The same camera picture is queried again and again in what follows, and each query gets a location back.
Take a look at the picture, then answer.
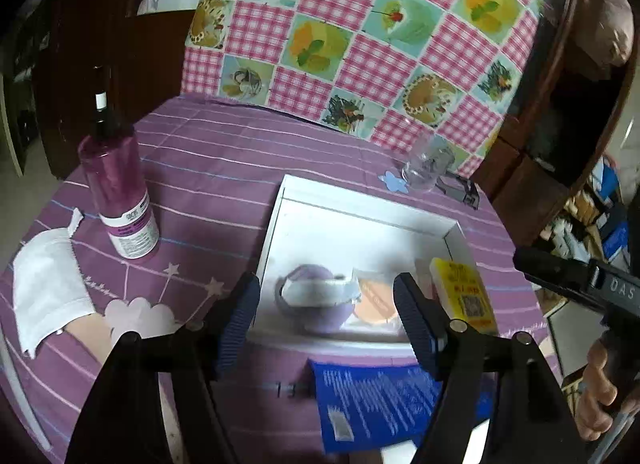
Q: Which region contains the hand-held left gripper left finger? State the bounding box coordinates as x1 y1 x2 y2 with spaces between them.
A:
65 271 262 464

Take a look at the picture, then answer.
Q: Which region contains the wooden shelf cabinet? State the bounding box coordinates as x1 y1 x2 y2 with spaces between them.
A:
35 0 206 179

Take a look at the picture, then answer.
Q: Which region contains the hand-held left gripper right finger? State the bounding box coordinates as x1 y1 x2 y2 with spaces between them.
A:
392 271 588 464

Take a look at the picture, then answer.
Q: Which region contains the blue printed packet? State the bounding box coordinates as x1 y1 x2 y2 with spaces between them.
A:
307 356 496 455

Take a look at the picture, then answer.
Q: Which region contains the yellow-white small box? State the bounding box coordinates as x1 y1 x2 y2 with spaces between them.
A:
429 258 500 337

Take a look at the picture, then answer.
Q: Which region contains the white flat strip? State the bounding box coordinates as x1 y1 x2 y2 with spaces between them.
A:
0 339 53 452

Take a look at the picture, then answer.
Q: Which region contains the purple spray bottle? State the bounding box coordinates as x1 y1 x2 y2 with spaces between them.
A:
77 65 161 261

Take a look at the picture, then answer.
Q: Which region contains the pink checked quilt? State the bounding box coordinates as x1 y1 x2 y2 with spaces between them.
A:
181 0 551 179

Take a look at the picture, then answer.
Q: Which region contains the cluttered goods shelf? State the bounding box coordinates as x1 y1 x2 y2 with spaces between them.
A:
540 159 640 265

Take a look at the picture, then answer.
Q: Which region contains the white shallow box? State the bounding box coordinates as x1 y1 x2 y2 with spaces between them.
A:
252 174 483 352

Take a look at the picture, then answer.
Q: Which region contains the orange powder puff packet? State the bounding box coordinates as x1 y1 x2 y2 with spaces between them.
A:
345 268 406 339

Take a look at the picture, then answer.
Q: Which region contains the purple cap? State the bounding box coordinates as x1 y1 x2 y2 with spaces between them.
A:
275 264 363 335

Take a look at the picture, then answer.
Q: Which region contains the white face mask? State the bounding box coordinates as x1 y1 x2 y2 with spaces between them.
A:
11 208 98 360

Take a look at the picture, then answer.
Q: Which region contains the black clip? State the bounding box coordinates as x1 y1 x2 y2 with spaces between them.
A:
437 171 482 209

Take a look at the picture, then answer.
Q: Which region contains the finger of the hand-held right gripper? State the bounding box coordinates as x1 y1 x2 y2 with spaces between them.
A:
512 246 601 305

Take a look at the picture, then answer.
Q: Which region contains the wooden glass-door cabinet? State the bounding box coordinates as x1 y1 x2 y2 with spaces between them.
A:
472 0 638 242

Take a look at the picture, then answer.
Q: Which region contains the clear glass cup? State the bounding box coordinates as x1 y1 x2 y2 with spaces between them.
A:
401 135 456 193

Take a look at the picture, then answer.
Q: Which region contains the person's right hand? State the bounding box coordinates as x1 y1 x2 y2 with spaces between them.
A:
575 339 626 442

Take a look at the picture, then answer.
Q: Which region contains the purple striped tablecloth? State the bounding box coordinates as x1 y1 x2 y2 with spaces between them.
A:
0 94 566 464

